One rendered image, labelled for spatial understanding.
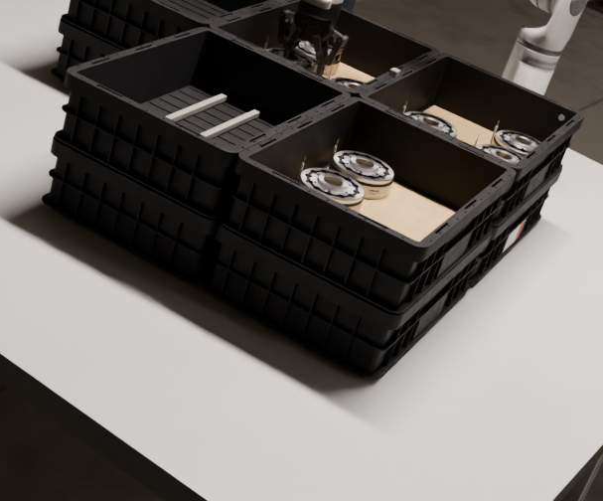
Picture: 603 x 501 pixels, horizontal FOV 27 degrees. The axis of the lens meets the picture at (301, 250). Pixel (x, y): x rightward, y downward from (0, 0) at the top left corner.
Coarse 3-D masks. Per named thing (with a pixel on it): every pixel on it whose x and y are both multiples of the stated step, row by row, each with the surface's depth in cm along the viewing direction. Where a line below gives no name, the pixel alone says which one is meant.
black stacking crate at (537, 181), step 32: (448, 64) 237; (384, 96) 214; (416, 96) 231; (448, 96) 239; (480, 96) 236; (512, 96) 233; (512, 128) 235; (544, 128) 232; (544, 160) 218; (512, 192) 203
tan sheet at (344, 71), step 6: (342, 66) 245; (348, 66) 246; (342, 72) 242; (348, 72) 243; (354, 72) 244; (360, 72) 245; (330, 78) 238; (348, 78) 240; (354, 78) 241; (360, 78) 242; (366, 78) 243; (372, 78) 244
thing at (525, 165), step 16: (432, 64) 230; (464, 64) 235; (400, 80) 218; (496, 80) 233; (368, 96) 206; (544, 96) 231; (400, 112) 203; (576, 112) 228; (432, 128) 201; (560, 128) 218; (576, 128) 226; (464, 144) 199; (544, 144) 209; (528, 160) 201
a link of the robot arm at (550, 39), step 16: (544, 0) 238; (560, 0) 235; (576, 0) 236; (560, 16) 237; (576, 16) 240; (528, 32) 241; (544, 32) 239; (560, 32) 239; (528, 48) 242; (544, 48) 241; (560, 48) 242
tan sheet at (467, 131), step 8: (432, 112) 237; (440, 112) 238; (448, 112) 239; (448, 120) 235; (456, 120) 237; (464, 120) 238; (456, 128) 233; (464, 128) 234; (472, 128) 235; (480, 128) 236; (464, 136) 230; (472, 136) 232; (480, 136) 233; (488, 136) 234; (472, 144) 228; (480, 144) 229
